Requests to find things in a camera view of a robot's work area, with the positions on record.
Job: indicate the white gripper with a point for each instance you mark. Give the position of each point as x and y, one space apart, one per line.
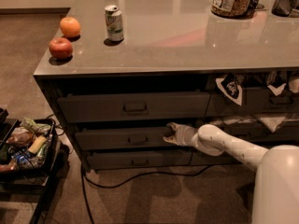
183 134

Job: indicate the grey bottom right drawer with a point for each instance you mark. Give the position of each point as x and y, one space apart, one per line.
208 159

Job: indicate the red apple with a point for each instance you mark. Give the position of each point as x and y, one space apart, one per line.
60 48

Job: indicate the green white soda can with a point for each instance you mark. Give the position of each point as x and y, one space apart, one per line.
113 17

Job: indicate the grey middle left drawer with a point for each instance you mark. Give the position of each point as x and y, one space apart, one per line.
145 137

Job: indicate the white paper in drawer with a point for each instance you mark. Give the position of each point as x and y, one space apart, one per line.
271 121

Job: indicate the black tray of snacks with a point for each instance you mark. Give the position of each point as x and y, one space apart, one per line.
27 146

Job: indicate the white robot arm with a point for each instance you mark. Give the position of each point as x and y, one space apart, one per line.
276 191

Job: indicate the grey top left drawer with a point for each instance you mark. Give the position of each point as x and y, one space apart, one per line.
133 106

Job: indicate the grey cabinet with countertop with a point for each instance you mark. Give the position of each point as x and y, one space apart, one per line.
168 46

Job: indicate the black white snack bag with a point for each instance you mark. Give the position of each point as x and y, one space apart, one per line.
230 86

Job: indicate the orange fruit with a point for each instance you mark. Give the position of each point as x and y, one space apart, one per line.
70 27

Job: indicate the grey bottom left drawer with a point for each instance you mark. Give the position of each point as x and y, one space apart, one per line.
139 159

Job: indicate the dark glass container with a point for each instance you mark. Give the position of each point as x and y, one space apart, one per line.
284 8

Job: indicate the grey top right drawer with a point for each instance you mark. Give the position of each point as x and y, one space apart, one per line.
254 101

